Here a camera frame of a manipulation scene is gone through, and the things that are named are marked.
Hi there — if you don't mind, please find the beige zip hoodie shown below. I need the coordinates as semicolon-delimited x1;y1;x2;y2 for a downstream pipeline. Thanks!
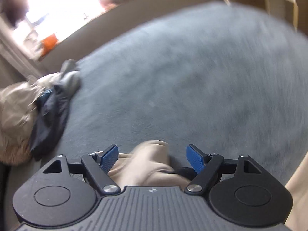
108;140;307;230

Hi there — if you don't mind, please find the dark furry garment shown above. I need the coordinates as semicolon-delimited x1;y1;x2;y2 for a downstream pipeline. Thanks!
29;59;81;161

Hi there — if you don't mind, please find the grey-blue bed blanket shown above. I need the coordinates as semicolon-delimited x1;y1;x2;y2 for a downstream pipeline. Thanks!
4;0;308;231

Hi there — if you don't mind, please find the checked pink cloth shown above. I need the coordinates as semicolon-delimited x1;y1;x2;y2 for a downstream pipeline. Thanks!
0;132;31;166

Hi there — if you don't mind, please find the folded beige garment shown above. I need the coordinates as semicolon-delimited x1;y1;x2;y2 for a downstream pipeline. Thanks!
1;73;61;149

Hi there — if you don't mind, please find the orange item on windowsill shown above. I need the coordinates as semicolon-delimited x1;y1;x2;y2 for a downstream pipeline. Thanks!
41;34;58;57

